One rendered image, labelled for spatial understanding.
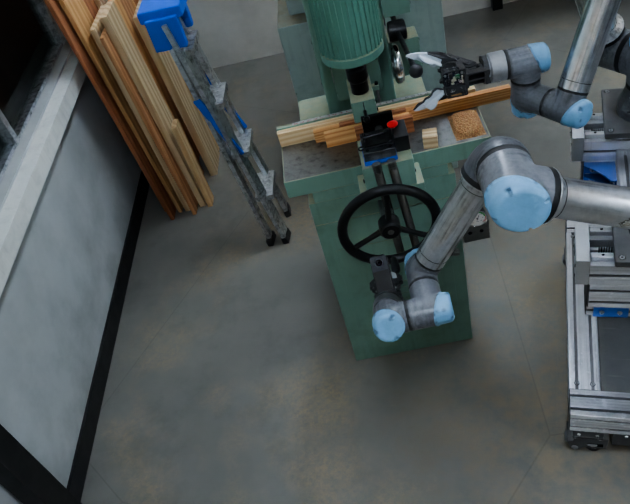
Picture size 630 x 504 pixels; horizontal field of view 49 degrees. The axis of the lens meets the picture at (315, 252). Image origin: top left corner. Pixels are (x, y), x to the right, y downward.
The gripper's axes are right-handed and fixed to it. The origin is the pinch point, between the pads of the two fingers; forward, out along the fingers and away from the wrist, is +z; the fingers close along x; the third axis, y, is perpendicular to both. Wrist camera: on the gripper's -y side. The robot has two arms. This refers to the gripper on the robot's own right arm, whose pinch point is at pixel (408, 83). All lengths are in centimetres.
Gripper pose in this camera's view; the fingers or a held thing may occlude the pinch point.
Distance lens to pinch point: 188.0
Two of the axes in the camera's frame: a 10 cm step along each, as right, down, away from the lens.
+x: 2.2, 8.0, 5.6
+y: 0.4, 5.7, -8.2
